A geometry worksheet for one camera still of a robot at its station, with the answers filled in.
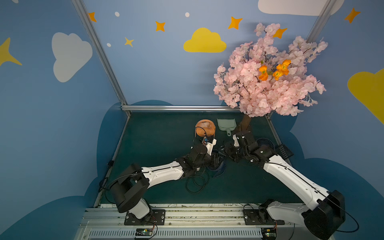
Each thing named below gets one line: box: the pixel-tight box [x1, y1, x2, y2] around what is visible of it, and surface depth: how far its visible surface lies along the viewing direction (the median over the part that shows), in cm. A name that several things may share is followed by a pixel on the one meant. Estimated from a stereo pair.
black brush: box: [277, 144, 294, 160], surface depth 103 cm
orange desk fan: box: [195, 119, 216, 138], surface depth 103 cm
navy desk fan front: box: [205, 149, 227, 178], surface depth 73 cm
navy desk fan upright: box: [255, 137, 275, 150], surface depth 95 cm
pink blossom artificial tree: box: [214, 23, 328, 118], surface depth 68 cm
